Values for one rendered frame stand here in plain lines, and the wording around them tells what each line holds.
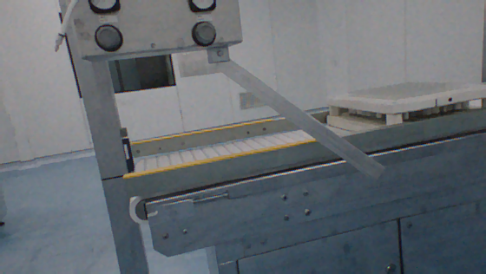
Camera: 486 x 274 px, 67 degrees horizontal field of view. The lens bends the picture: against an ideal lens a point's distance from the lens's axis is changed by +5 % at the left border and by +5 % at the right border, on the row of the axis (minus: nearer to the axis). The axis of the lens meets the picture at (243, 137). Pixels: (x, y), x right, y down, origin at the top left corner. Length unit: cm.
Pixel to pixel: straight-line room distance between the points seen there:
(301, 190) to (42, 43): 533
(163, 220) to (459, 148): 56
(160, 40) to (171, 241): 31
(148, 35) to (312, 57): 597
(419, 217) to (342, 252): 18
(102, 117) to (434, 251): 77
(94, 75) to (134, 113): 485
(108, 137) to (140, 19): 39
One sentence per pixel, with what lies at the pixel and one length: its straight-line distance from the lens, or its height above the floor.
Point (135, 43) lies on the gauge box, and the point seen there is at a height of 110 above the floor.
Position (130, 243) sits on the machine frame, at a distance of 91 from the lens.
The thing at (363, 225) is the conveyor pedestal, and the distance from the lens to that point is 77.
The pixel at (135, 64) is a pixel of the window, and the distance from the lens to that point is 566.
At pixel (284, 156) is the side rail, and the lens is 60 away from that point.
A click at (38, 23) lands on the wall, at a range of 579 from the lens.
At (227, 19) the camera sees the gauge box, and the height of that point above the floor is 112.
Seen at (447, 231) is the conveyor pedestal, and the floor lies 65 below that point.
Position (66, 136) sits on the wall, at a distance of 579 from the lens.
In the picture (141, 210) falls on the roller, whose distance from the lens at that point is 59.
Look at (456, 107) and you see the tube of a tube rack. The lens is 86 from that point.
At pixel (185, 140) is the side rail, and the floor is 91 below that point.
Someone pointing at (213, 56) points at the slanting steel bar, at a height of 108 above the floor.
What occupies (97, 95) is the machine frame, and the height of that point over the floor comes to 103.
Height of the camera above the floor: 106
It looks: 12 degrees down
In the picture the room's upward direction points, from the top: 7 degrees counter-clockwise
